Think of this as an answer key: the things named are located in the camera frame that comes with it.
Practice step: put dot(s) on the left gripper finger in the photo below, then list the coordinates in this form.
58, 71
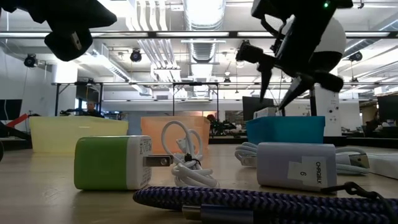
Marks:
66, 45

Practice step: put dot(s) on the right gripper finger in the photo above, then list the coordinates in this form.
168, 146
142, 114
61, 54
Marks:
265, 67
326, 81

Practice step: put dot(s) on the white charger with label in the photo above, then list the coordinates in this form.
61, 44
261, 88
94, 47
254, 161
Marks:
280, 165

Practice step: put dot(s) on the green and white charger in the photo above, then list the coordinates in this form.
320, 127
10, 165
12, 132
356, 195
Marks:
101, 163

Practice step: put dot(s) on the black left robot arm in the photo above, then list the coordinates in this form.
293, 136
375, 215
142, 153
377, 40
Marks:
9, 3

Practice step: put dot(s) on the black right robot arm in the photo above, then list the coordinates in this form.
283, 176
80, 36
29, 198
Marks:
342, 3

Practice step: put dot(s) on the black background robot arm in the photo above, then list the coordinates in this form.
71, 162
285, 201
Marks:
224, 127

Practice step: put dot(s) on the teal plastic bin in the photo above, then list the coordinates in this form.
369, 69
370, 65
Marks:
286, 130

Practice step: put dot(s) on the yellow translucent plastic bin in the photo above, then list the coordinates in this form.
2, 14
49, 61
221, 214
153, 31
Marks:
77, 133

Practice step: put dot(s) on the orange translucent plastic bin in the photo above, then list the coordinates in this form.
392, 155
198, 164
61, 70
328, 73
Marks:
149, 133

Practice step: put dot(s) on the white globe lamp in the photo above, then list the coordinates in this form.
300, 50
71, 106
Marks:
335, 37

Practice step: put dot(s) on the black computer monitor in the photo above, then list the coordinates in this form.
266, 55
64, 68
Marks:
252, 107

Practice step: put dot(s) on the person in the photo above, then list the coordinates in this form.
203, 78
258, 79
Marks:
211, 118
373, 124
91, 108

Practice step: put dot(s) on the dark computer monitor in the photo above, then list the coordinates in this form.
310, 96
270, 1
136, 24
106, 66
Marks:
388, 107

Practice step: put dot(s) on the black flat monitor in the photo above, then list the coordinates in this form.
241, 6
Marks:
11, 109

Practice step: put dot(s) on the black ceiling camera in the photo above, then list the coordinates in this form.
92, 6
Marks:
30, 60
242, 49
355, 56
136, 56

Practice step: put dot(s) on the black workstation frame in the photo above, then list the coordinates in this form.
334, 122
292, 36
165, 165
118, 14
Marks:
173, 99
57, 99

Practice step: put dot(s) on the silver ventilation duct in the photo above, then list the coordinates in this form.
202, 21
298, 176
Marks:
203, 15

